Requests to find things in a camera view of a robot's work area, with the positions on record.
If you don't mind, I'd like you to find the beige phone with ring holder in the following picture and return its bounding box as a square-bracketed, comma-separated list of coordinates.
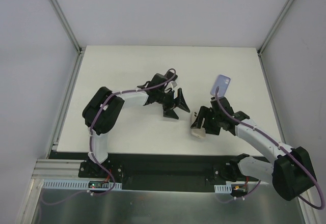
[191, 112, 206, 138]

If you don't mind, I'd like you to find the lavender phone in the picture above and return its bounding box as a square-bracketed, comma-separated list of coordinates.
[210, 74, 231, 97]

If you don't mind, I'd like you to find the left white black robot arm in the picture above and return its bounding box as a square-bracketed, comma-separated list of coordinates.
[82, 69, 190, 178]

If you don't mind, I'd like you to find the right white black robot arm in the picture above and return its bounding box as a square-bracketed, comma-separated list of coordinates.
[191, 97, 317, 201]

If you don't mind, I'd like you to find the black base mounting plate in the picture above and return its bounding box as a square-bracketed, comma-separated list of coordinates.
[49, 151, 273, 192]

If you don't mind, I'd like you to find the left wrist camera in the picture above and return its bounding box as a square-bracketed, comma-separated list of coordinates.
[171, 81, 178, 88]

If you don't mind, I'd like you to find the right white slotted cable duct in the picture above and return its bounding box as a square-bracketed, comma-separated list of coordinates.
[214, 184, 232, 194]

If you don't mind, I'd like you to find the white slotted cable duct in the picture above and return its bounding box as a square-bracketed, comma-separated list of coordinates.
[43, 179, 122, 191]
[214, 184, 232, 194]

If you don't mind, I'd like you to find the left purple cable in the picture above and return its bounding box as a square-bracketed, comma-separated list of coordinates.
[40, 68, 178, 205]

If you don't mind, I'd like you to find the left aluminium frame post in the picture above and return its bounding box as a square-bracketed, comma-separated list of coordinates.
[49, 0, 83, 54]

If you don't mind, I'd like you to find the aluminium frame post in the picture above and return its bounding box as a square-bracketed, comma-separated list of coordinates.
[257, 0, 296, 57]
[49, 0, 83, 54]

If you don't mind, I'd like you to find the left white slotted cable duct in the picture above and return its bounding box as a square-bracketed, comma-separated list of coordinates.
[43, 179, 122, 191]

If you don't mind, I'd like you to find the right aluminium frame post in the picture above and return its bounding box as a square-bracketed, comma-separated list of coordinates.
[257, 0, 296, 57]

